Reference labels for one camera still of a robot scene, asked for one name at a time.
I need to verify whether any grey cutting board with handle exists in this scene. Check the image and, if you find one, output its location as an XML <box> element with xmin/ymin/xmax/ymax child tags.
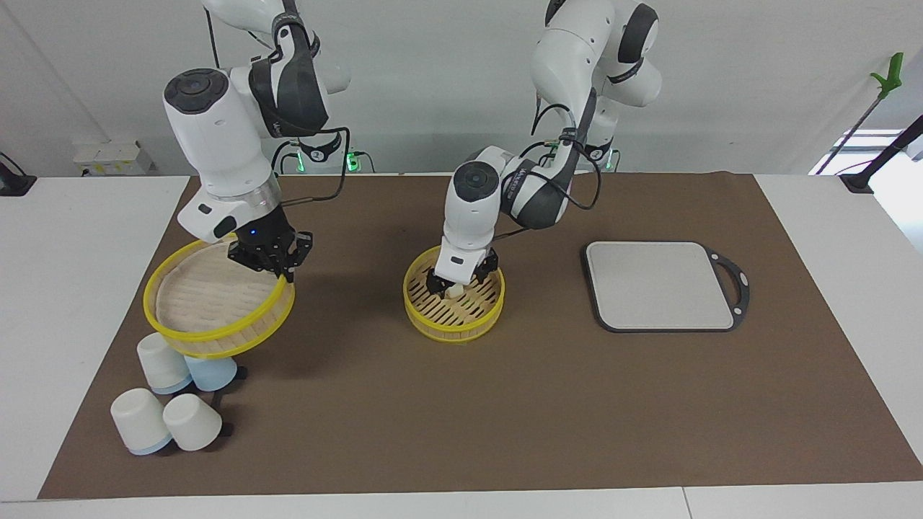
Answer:
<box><xmin>583</xmin><ymin>240</ymin><xmax>751</xmax><ymax>334</ymax></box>

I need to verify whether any black table clamp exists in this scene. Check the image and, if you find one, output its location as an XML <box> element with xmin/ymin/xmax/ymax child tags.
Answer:
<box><xmin>0</xmin><ymin>153</ymin><xmax>37</xmax><ymax>197</ymax></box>

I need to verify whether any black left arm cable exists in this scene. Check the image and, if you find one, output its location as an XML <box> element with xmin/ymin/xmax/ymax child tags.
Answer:
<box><xmin>531</xmin><ymin>103</ymin><xmax>604</xmax><ymax>213</ymax></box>

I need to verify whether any yellow bamboo steamer lid tray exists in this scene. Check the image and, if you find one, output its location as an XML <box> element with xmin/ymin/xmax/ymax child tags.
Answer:
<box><xmin>143</xmin><ymin>238</ymin><xmax>297</xmax><ymax>360</ymax></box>

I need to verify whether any green tipped pole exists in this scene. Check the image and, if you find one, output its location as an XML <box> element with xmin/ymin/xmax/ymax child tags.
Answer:
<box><xmin>822</xmin><ymin>52</ymin><xmax>905</xmax><ymax>174</ymax></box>

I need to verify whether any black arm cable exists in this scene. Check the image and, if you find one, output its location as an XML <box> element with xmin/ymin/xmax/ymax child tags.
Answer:
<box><xmin>206</xmin><ymin>0</ymin><xmax>353</xmax><ymax>207</ymax></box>
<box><xmin>531</xmin><ymin>103</ymin><xmax>604</xmax><ymax>213</ymax></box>

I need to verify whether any white power strip box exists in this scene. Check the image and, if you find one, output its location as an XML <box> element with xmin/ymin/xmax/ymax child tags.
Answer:
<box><xmin>72</xmin><ymin>141</ymin><xmax>154</xmax><ymax>177</ymax></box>

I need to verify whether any brown table mat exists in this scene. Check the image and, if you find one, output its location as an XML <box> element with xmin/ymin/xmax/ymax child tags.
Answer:
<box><xmin>37</xmin><ymin>172</ymin><xmax>923</xmax><ymax>500</ymax></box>

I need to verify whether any yellow bamboo steamer basket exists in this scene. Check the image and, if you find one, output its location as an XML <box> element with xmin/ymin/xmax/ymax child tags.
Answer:
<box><xmin>402</xmin><ymin>244</ymin><xmax>506</xmax><ymax>344</ymax></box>

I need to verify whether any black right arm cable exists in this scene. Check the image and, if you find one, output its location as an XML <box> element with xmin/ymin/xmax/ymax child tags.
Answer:
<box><xmin>206</xmin><ymin>0</ymin><xmax>353</xmax><ymax>207</ymax></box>

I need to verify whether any white plastic cup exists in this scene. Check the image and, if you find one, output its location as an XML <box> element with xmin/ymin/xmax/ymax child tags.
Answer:
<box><xmin>137</xmin><ymin>332</ymin><xmax>194</xmax><ymax>395</ymax></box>
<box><xmin>163</xmin><ymin>394</ymin><xmax>223</xmax><ymax>452</ymax></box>
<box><xmin>110</xmin><ymin>388</ymin><xmax>175</xmax><ymax>456</ymax></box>

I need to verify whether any light blue plastic cup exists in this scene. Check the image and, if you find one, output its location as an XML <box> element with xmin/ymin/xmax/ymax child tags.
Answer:
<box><xmin>185</xmin><ymin>356</ymin><xmax>238</xmax><ymax>392</ymax></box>

